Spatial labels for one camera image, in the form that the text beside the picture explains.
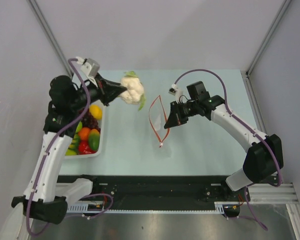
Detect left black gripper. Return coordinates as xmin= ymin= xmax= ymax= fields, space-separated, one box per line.
xmin=70 ymin=72 xmax=126 ymax=111

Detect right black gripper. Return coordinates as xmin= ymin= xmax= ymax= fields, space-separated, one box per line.
xmin=164 ymin=100 xmax=199 ymax=129

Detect white cauliflower toy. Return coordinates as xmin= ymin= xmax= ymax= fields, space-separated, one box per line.
xmin=120 ymin=71 xmax=146 ymax=111

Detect clear zip top bag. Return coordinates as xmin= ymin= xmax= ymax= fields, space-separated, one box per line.
xmin=148 ymin=95 xmax=171 ymax=159

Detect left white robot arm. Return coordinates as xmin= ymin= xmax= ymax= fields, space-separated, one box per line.
xmin=11 ymin=74 xmax=127 ymax=225

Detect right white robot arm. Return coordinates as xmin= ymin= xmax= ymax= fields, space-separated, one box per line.
xmin=164 ymin=81 xmax=284 ymax=201

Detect white plastic food tray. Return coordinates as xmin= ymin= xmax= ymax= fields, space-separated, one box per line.
xmin=65 ymin=104 xmax=103 ymax=160

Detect yellow lemon toy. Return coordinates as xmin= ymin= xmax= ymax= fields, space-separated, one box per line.
xmin=89 ymin=104 xmax=103 ymax=120

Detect purple grapes toy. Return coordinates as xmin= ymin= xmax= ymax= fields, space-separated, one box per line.
xmin=81 ymin=111 xmax=101 ymax=133

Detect green apple toy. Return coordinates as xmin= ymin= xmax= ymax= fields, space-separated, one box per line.
xmin=75 ymin=121 xmax=83 ymax=134

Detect green red mango toy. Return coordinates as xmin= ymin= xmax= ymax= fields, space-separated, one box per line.
xmin=88 ymin=129 xmax=100 ymax=151

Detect orange fruit toy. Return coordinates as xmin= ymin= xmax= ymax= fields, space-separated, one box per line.
xmin=77 ymin=127 xmax=91 ymax=141

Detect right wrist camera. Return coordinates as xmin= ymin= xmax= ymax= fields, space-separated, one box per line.
xmin=168 ymin=84 xmax=183 ymax=103

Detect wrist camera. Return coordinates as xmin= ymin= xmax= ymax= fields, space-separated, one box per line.
xmin=80 ymin=58 xmax=100 ymax=80
xmin=168 ymin=84 xmax=183 ymax=103

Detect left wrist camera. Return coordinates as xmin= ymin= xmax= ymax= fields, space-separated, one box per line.
xmin=80 ymin=58 xmax=100 ymax=80

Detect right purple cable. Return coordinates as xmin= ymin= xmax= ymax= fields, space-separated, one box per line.
xmin=174 ymin=69 xmax=284 ymax=231

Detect purple cable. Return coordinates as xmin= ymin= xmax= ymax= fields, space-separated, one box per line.
xmin=174 ymin=69 xmax=284 ymax=231
xmin=25 ymin=57 xmax=114 ymax=237

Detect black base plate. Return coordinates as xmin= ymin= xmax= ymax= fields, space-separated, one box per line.
xmin=57 ymin=175 xmax=251 ymax=211

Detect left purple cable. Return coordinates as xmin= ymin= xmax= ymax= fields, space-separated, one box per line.
xmin=25 ymin=57 xmax=114 ymax=237

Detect white cable duct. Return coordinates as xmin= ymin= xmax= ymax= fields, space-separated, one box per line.
xmin=67 ymin=202 xmax=225 ymax=216

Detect left aluminium frame post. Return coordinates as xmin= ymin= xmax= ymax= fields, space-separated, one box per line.
xmin=26 ymin=0 xmax=74 ymax=77

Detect aluminium frame post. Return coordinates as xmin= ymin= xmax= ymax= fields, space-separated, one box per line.
xmin=26 ymin=0 xmax=74 ymax=77
xmin=247 ymin=0 xmax=293 ymax=75

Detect right aluminium frame post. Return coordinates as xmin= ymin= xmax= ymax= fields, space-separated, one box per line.
xmin=247 ymin=0 xmax=293 ymax=75

